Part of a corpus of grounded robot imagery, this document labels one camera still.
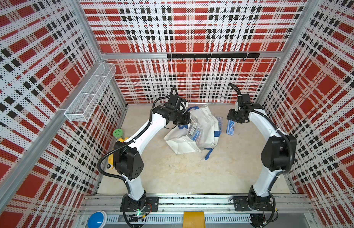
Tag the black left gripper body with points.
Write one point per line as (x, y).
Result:
(181, 119)

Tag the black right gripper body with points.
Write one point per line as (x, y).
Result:
(235, 116)

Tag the blue compass set case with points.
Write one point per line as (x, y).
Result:
(194, 131)
(230, 129)
(220, 122)

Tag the white canvas bag blue handles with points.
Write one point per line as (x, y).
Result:
(201, 134)

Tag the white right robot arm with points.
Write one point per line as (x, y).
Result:
(277, 155)

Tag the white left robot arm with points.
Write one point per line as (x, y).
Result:
(127, 155)

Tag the green round toy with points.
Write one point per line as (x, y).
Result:
(118, 133)

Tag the yellow toy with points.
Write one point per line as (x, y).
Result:
(110, 164)

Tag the blue round button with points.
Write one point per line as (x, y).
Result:
(97, 220)

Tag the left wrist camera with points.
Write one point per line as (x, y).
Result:
(175, 102)

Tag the black hook rail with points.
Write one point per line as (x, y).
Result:
(215, 56)

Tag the white wire mesh basket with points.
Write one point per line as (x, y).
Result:
(84, 104)

